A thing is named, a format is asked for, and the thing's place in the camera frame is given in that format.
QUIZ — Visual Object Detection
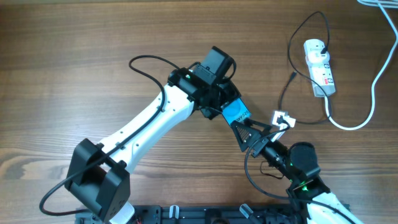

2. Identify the black USB charging cable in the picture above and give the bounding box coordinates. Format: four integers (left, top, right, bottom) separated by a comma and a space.
277, 11, 333, 125

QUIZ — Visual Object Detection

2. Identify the white charger plug adapter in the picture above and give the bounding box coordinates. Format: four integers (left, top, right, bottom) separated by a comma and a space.
303, 39, 330, 67

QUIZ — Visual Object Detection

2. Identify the white power strip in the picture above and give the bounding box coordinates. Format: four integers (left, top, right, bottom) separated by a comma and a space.
308, 63, 336, 98

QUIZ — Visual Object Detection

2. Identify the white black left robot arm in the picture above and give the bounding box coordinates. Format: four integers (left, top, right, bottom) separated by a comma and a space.
64, 47, 241, 223

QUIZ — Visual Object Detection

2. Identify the white power strip cord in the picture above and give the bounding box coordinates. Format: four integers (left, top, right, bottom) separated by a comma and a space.
324, 0, 398, 131

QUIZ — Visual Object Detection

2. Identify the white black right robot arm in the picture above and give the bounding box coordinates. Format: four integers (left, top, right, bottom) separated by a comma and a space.
230, 116, 361, 223

